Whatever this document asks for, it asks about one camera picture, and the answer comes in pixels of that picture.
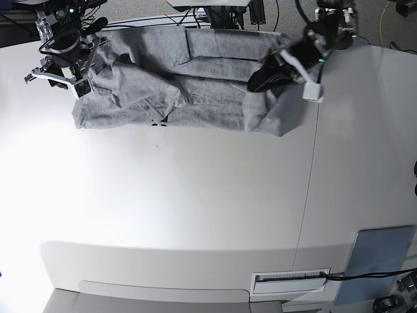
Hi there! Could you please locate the black cable on table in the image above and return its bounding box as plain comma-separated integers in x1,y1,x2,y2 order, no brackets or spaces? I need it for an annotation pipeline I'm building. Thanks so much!
321,269,417,282

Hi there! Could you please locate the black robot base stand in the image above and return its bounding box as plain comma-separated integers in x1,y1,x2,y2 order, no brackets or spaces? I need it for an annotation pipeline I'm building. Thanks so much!
193,6,247,30

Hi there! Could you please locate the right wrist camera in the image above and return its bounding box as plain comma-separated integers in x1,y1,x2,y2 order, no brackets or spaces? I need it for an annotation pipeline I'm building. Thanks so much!
71,78,93,100

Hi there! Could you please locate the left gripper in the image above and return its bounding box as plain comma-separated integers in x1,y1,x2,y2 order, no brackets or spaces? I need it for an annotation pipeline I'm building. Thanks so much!
247,35,326,93

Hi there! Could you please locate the white table cable grommet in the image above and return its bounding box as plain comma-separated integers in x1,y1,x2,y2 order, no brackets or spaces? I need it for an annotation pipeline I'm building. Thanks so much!
250,269,330,296

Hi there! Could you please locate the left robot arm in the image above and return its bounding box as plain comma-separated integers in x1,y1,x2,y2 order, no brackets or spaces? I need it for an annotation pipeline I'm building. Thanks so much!
247,1,358,101

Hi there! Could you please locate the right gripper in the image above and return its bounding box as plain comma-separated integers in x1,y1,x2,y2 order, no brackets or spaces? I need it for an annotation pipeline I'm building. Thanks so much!
24,37,107,88

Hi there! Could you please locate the grey T-shirt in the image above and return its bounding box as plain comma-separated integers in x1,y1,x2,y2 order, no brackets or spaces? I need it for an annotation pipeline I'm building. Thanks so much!
72,27,308,137

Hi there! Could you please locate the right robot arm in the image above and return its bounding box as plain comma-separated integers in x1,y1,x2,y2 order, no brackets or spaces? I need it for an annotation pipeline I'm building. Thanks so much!
23,1,108,97

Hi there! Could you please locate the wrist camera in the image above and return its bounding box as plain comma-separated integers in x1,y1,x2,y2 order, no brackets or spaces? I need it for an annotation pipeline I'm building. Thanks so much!
71,78,93,100
302,82,324,103

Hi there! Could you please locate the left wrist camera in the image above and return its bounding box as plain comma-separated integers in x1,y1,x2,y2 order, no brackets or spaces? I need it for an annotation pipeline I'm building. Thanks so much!
302,82,324,103

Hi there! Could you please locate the blue-grey tablet pad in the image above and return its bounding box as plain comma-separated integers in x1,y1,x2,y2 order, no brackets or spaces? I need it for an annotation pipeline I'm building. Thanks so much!
334,225,415,306

